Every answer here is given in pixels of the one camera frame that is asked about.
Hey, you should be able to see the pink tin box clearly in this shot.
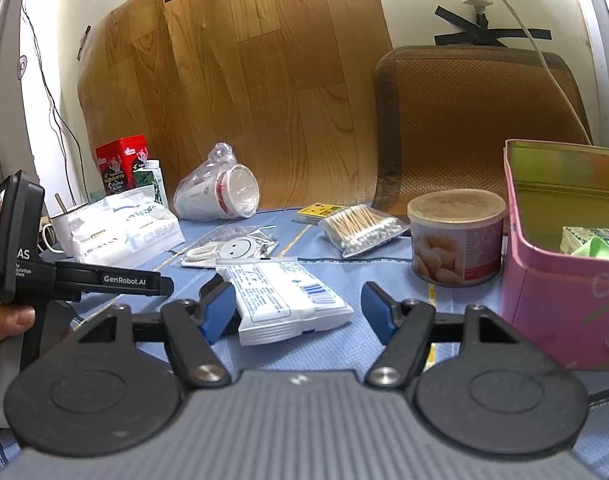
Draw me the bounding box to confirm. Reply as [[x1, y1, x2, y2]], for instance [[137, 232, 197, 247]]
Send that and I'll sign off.
[[502, 138, 609, 374]]

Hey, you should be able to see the floral print packet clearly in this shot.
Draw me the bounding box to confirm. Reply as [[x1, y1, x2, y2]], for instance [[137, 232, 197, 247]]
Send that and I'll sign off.
[[559, 226, 609, 256]]

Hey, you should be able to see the thin black cable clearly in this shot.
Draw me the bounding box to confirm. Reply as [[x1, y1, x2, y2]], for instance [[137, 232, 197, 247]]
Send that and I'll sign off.
[[22, 0, 81, 207]]

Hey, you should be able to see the bagged white cup stack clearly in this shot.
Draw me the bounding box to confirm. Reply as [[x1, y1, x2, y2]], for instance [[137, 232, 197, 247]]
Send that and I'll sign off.
[[173, 142, 260, 222]]

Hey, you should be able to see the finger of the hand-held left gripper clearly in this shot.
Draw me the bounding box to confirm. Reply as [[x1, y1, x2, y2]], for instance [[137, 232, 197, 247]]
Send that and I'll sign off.
[[54, 260, 176, 305]]

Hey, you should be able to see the green cloth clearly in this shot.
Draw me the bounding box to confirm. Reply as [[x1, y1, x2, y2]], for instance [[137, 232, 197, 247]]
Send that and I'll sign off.
[[572, 237, 609, 262]]

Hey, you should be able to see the blue cloth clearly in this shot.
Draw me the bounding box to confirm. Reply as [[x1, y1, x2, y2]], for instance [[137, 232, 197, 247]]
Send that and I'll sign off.
[[0, 205, 609, 480]]

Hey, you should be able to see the clear smiley print bag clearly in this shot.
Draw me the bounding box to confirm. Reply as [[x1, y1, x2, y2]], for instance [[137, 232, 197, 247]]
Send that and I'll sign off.
[[180, 225, 285, 269]]

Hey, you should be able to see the white blue tissue pack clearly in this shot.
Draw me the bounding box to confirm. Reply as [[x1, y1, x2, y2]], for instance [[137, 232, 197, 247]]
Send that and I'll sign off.
[[106, 188, 173, 223], [66, 202, 183, 269]]

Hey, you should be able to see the cotton swab bag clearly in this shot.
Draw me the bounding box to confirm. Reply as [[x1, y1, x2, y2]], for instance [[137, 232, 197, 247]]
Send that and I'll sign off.
[[319, 205, 411, 259]]

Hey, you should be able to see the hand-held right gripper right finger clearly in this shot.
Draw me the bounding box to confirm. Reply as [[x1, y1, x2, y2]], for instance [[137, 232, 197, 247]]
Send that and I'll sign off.
[[359, 281, 524, 391]]

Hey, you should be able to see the person's left hand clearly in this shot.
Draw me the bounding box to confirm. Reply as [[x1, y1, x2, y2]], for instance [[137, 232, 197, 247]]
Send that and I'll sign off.
[[0, 305, 36, 402]]

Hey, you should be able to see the round tin can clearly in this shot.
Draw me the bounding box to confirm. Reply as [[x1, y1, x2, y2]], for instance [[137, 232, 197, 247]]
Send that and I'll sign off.
[[407, 189, 508, 288]]

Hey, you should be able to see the white mug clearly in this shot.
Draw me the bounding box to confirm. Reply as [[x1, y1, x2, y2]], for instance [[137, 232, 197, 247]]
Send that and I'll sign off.
[[42, 202, 90, 257]]

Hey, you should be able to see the wood pattern vinyl sheet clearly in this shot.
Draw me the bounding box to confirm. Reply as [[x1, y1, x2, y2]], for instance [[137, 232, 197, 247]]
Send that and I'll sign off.
[[77, 0, 394, 212]]

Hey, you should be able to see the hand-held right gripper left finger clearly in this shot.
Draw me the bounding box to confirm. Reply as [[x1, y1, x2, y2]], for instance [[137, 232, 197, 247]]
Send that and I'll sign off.
[[74, 272, 240, 391]]

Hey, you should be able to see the red box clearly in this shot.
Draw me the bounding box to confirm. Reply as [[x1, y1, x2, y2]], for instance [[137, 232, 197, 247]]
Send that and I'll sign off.
[[95, 134, 153, 199]]

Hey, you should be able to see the yellow card pack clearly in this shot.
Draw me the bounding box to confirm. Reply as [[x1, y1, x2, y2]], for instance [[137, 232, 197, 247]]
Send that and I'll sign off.
[[295, 202, 348, 226]]

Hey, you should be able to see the white window frame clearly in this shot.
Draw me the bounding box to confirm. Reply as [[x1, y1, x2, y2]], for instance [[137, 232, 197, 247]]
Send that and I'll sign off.
[[582, 0, 609, 153]]

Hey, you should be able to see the brown woven seat mat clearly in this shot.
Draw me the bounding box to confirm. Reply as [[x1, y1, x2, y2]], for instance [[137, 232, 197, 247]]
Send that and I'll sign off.
[[372, 45, 594, 222]]

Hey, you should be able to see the green white carton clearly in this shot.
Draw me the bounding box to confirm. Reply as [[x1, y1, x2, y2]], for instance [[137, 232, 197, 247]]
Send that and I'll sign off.
[[133, 159, 168, 207]]

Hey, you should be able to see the white tissue packet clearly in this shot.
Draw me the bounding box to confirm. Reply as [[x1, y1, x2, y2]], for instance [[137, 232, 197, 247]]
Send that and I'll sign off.
[[217, 262, 354, 347]]

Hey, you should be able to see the white cable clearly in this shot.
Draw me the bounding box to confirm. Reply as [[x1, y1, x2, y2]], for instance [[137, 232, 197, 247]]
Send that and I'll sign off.
[[487, 0, 593, 144]]

